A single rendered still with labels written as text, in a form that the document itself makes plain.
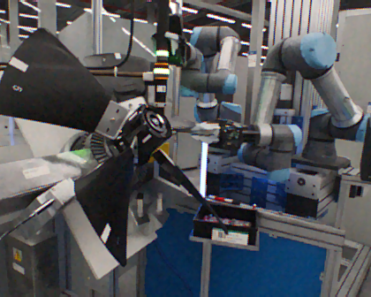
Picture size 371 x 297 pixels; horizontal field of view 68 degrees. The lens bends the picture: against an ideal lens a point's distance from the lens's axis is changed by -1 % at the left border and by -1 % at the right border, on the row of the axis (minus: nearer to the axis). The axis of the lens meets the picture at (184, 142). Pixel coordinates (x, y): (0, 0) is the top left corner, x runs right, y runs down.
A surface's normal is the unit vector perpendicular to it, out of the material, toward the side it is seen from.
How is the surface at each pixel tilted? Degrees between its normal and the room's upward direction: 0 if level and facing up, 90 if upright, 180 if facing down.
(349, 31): 90
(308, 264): 90
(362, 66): 90
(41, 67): 78
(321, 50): 85
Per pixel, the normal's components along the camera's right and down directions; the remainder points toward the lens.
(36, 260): 0.87, 0.11
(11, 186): 0.70, -0.55
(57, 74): 0.62, -0.03
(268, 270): -0.48, 0.12
